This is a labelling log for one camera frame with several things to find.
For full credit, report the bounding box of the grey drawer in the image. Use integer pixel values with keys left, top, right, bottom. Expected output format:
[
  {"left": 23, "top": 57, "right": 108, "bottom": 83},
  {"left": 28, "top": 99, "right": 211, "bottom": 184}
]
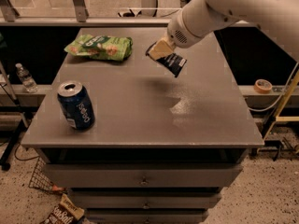
[
  {"left": 85, "top": 209, "right": 208, "bottom": 224},
  {"left": 43, "top": 163, "right": 242, "bottom": 189},
  {"left": 69, "top": 189, "right": 221, "bottom": 209}
]

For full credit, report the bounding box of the top grey drawer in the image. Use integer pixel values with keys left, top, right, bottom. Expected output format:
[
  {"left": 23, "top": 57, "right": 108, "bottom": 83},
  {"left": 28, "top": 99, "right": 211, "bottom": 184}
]
[{"left": 43, "top": 163, "right": 242, "bottom": 189}]

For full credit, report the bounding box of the yellow metal stand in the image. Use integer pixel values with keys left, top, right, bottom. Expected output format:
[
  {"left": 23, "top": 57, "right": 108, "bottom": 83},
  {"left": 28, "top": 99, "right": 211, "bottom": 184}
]
[{"left": 261, "top": 70, "right": 299, "bottom": 142}]

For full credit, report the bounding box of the brown snack bag on floor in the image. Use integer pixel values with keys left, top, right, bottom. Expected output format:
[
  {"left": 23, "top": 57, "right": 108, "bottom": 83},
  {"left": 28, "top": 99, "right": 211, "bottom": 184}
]
[{"left": 39, "top": 194, "right": 84, "bottom": 224}]

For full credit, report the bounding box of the middle grey drawer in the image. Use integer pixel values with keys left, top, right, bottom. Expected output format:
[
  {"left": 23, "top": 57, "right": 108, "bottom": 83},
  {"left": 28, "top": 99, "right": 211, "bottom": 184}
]
[{"left": 69, "top": 189, "right": 221, "bottom": 209}]

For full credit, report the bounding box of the bottom grey drawer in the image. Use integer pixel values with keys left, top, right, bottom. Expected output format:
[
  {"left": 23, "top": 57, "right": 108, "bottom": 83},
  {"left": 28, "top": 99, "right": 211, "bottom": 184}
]
[{"left": 85, "top": 209, "right": 208, "bottom": 224}]

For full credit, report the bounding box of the metal railing frame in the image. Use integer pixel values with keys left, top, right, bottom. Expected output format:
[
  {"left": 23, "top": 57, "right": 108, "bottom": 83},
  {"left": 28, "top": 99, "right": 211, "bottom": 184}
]
[{"left": 0, "top": 0, "right": 260, "bottom": 28}]

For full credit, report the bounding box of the black tripod stand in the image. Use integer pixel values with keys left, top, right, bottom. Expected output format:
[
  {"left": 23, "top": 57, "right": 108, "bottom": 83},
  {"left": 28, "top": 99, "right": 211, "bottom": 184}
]
[{"left": 0, "top": 61, "right": 29, "bottom": 172}]

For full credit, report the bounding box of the dark blue rxbar wrapper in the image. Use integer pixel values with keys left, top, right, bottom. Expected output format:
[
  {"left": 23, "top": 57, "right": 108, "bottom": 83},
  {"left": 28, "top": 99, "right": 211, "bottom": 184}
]
[{"left": 146, "top": 44, "right": 187, "bottom": 77}]

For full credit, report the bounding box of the white cable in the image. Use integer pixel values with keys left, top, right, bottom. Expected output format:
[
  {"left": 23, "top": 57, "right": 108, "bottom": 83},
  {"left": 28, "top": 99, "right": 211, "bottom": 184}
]
[{"left": 248, "top": 61, "right": 299, "bottom": 113}]

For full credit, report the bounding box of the blue pepsi can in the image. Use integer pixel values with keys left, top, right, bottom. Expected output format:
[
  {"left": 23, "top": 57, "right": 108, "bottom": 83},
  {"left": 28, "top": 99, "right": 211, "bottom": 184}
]
[{"left": 57, "top": 80, "right": 95, "bottom": 130}]

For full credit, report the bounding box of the clear plastic water bottle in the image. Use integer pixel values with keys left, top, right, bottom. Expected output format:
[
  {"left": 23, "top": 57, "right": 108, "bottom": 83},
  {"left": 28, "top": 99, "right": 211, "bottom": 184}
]
[{"left": 16, "top": 63, "right": 38, "bottom": 93}]

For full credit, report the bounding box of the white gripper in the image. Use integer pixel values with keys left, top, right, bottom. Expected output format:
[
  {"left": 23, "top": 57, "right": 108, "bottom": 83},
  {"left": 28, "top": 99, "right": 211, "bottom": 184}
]
[{"left": 149, "top": 10, "right": 205, "bottom": 60}]

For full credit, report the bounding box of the grey drawer cabinet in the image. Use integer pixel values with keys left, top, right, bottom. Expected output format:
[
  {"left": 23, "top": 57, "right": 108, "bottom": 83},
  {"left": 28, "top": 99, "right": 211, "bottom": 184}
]
[{"left": 21, "top": 27, "right": 265, "bottom": 224}]

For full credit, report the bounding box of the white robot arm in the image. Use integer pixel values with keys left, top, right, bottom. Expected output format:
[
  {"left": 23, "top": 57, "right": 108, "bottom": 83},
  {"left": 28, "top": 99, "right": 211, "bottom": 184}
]
[{"left": 147, "top": 0, "right": 299, "bottom": 61}]

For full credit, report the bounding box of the roll of tape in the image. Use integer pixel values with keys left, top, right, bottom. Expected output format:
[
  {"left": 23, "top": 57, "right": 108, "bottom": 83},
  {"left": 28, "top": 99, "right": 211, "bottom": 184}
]
[{"left": 254, "top": 79, "right": 273, "bottom": 94}]

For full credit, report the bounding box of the wire basket on floor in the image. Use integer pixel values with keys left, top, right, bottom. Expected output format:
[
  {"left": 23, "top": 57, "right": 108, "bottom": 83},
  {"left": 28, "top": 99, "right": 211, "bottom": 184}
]
[{"left": 29, "top": 158, "right": 65, "bottom": 194}]

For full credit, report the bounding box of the green chip bag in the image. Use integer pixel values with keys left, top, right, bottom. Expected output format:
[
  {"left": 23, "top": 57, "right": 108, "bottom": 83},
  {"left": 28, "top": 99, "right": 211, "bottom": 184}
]
[{"left": 64, "top": 35, "right": 133, "bottom": 62}]

